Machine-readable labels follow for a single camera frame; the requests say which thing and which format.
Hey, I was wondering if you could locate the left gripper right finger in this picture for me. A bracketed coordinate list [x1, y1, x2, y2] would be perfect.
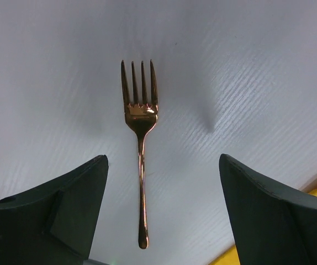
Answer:
[219, 154, 317, 264]

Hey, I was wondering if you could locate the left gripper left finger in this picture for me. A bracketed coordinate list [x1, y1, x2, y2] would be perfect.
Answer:
[0, 155, 108, 264]

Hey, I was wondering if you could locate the yellow pikachu cloth placemat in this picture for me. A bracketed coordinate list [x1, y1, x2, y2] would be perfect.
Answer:
[209, 187, 317, 265]

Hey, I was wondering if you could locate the gold fork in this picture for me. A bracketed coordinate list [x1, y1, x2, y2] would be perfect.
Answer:
[120, 61, 158, 250]

